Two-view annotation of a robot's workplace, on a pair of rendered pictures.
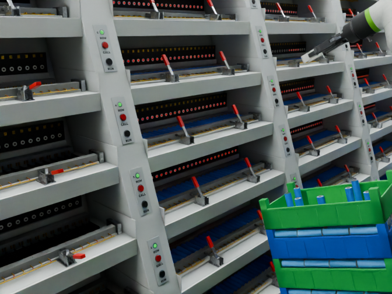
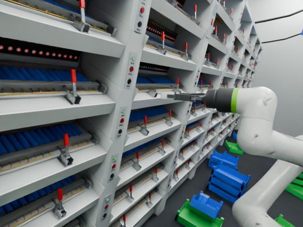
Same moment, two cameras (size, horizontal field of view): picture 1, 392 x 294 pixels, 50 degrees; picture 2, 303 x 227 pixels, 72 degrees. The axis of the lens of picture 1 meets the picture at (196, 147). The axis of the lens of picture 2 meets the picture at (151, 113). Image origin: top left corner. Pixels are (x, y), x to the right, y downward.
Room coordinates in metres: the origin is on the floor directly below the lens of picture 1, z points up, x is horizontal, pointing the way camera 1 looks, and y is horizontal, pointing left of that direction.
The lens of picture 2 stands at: (0.86, -0.22, 1.09)
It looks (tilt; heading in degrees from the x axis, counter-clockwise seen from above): 15 degrees down; 343
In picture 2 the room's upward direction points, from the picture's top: 12 degrees clockwise
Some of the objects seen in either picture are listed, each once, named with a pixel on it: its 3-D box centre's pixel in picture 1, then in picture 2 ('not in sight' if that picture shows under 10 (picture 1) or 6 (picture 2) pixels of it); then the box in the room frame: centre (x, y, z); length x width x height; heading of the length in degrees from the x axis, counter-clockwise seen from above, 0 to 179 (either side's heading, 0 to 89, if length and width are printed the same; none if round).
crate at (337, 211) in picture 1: (329, 199); not in sight; (1.08, -0.31, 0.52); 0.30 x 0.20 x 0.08; 53
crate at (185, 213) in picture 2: not in sight; (199, 219); (1.96, -1.09, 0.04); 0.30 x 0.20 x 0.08; 45
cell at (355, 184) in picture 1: (357, 192); not in sight; (1.11, -0.39, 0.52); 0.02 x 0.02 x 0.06
